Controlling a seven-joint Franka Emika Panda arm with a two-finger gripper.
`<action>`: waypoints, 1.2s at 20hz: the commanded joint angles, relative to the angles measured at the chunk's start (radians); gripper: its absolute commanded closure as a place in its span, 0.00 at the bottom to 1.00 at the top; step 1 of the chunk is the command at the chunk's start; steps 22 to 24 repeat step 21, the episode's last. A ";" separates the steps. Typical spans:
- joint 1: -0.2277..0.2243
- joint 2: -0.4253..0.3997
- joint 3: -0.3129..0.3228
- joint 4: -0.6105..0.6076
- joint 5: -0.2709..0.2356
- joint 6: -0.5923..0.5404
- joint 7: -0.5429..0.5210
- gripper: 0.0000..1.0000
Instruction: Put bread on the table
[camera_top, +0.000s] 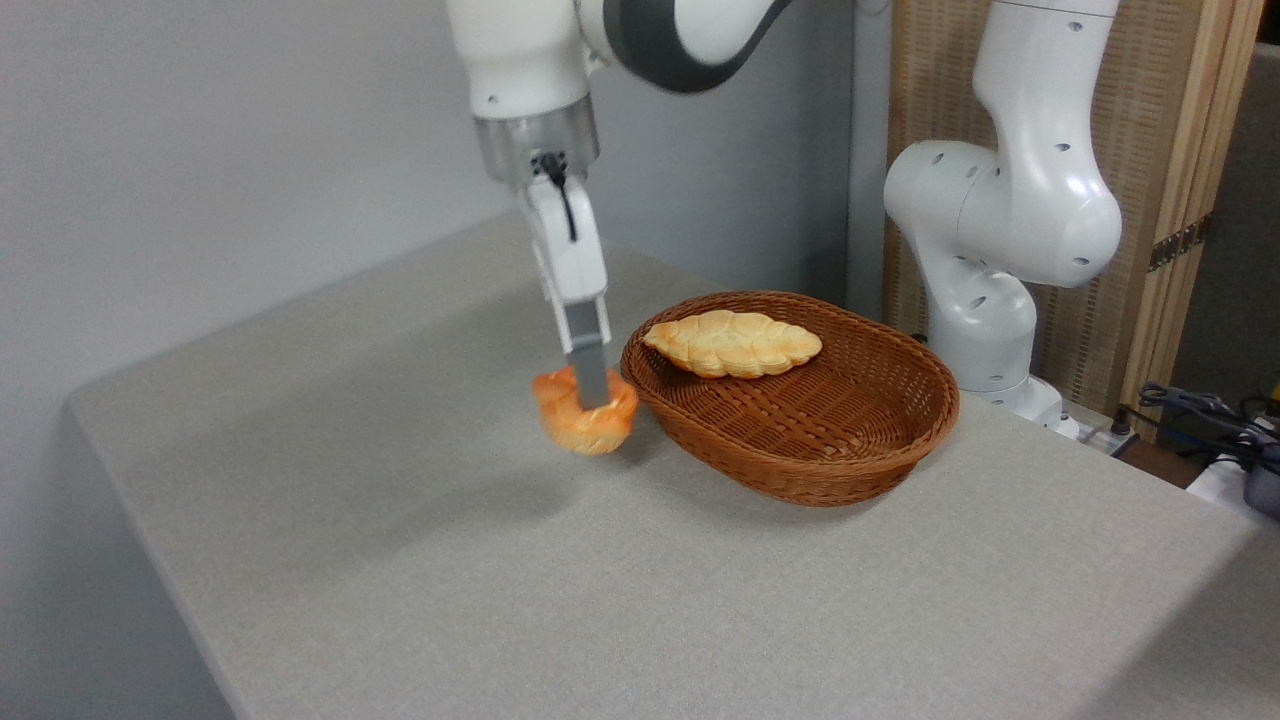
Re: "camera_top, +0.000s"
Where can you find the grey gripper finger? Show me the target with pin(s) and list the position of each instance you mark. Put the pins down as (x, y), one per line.
(590, 360)

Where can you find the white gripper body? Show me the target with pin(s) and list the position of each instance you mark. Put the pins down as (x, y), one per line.
(572, 265)

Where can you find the round orange bread bun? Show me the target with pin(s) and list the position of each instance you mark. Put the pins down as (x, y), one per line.
(575, 425)

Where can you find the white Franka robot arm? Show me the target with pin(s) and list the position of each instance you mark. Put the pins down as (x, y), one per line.
(1020, 210)

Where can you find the long braided bread loaf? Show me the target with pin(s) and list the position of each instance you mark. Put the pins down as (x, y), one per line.
(735, 343)

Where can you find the brown wicker basket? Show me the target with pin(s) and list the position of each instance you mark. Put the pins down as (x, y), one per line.
(850, 440)

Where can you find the white power strip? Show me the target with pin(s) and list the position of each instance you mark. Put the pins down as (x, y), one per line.
(1098, 437)

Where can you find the metal screen hinge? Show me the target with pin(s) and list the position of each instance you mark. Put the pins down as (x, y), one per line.
(1178, 243)

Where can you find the dark grey box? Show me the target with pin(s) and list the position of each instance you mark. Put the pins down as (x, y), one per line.
(1264, 490)

